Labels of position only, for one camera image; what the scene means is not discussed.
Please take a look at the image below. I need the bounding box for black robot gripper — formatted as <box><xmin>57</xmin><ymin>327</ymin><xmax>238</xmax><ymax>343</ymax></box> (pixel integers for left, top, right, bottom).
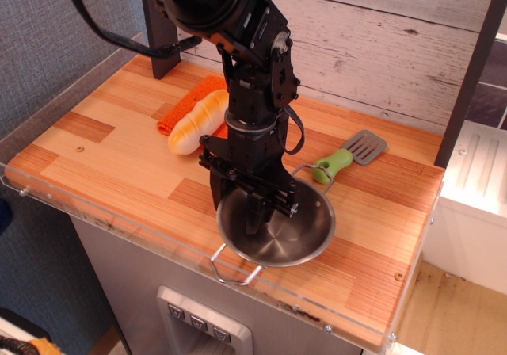
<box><xmin>200</xmin><ymin>113</ymin><xmax>299</xmax><ymax>235</ymax></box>

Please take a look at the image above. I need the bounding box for stainless steel two-handled pot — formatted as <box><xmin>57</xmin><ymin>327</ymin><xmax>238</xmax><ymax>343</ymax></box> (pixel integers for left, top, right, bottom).
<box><xmin>210</xmin><ymin>164</ymin><xmax>336</xmax><ymax>286</ymax></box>

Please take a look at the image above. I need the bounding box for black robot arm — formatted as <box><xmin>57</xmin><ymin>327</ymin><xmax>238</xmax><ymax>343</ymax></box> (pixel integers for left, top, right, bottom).
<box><xmin>156</xmin><ymin>0</ymin><xmax>299</xmax><ymax>235</ymax></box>

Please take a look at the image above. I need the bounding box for orange woven towel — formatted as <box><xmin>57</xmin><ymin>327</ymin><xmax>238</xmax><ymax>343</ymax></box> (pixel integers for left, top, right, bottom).
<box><xmin>152</xmin><ymin>75</ymin><xmax>227</xmax><ymax>136</ymax></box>

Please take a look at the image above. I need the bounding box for toy bread loaf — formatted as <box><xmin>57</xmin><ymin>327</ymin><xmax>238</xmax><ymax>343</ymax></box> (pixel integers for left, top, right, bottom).
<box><xmin>168</xmin><ymin>89</ymin><xmax>229</xmax><ymax>155</ymax></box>

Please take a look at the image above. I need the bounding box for silver dispenser button panel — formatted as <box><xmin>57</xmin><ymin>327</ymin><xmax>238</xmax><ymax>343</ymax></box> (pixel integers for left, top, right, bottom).
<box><xmin>157</xmin><ymin>285</ymin><xmax>254</xmax><ymax>354</ymax></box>

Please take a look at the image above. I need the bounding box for grey toy fridge cabinet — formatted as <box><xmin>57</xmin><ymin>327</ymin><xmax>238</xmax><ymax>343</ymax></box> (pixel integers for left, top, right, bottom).
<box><xmin>71</xmin><ymin>218</ymin><xmax>362</xmax><ymax>354</ymax></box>

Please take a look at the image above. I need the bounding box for green and grey toy spatula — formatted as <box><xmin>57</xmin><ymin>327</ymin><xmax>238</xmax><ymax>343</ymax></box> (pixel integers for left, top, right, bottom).
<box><xmin>312</xmin><ymin>129</ymin><xmax>387</xmax><ymax>185</ymax></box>

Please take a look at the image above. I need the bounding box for clear acrylic front guard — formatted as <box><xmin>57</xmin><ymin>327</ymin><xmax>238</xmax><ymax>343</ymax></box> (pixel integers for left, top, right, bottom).
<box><xmin>2</xmin><ymin>162</ymin><xmax>402</xmax><ymax>353</ymax></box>

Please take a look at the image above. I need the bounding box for white toy sink unit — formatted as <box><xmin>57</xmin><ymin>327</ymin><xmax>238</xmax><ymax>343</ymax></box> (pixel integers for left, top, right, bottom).
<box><xmin>421</xmin><ymin>32</ymin><xmax>507</xmax><ymax>295</ymax></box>

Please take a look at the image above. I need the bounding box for yellow object bottom left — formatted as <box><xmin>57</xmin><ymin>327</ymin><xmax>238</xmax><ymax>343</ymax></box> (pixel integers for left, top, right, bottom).
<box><xmin>29</xmin><ymin>338</ymin><xmax>63</xmax><ymax>355</ymax></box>

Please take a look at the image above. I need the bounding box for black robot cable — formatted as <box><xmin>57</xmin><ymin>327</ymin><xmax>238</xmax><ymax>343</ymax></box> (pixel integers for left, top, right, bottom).
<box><xmin>62</xmin><ymin>0</ymin><xmax>203</xmax><ymax>59</ymax></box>

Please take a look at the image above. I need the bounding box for dark left shelf post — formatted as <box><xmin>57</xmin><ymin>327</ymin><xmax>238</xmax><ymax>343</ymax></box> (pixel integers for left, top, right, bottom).
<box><xmin>142</xmin><ymin>0</ymin><xmax>181</xmax><ymax>79</ymax></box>

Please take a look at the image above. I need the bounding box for dark shelf post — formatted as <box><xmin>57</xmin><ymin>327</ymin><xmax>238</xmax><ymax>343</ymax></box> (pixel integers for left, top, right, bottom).
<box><xmin>434</xmin><ymin>0</ymin><xmax>506</xmax><ymax>168</ymax></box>
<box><xmin>142</xmin><ymin>0</ymin><xmax>181</xmax><ymax>79</ymax></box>

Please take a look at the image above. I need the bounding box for dark right shelf post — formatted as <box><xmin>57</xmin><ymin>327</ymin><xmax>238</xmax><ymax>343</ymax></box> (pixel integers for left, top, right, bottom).
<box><xmin>434</xmin><ymin>0</ymin><xmax>506</xmax><ymax>168</ymax></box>

